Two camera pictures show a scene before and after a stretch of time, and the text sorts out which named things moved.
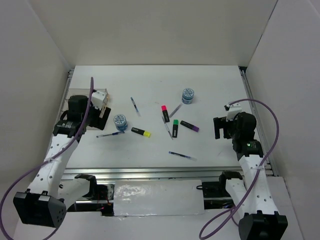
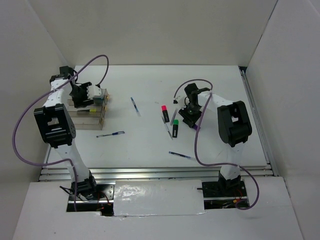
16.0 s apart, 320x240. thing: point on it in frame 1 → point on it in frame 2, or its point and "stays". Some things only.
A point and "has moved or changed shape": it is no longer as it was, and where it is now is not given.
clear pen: (176, 110) → (173, 117)
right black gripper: (221, 122) → (190, 120)
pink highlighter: (165, 113) stays
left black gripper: (99, 122) → (80, 103)
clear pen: (167, 127) stays
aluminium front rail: (150, 173) stays
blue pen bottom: (188, 157) stays
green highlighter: (175, 124) stays
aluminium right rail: (273, 166) stays
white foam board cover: (158, 198) stays
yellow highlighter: (146, 134) has moved or changed shape
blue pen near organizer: (114, 133) stays
